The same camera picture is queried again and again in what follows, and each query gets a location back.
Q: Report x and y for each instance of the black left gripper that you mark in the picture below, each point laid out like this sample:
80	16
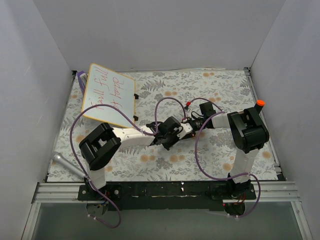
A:
164	140

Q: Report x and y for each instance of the yellow framed whiteboard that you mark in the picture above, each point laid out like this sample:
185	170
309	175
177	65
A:
109	91

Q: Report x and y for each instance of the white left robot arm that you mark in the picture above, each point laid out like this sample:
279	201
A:
99	147

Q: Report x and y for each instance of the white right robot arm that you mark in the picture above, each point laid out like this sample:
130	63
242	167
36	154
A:
249	135

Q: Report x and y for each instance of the black orange-tipped flashlight on stand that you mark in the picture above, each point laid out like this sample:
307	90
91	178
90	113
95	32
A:
259	105

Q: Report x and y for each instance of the purple metronome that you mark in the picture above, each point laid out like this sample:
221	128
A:
82	81

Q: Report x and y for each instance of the silver microphone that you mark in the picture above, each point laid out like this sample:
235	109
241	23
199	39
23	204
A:
61	160

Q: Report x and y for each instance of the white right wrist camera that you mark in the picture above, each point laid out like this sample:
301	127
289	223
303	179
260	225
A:
188	109

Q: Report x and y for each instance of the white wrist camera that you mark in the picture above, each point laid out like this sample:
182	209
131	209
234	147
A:
188	109
186	130

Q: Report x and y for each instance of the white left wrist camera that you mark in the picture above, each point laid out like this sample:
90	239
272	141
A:
186	130

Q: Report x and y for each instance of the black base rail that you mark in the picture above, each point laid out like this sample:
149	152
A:
173	195

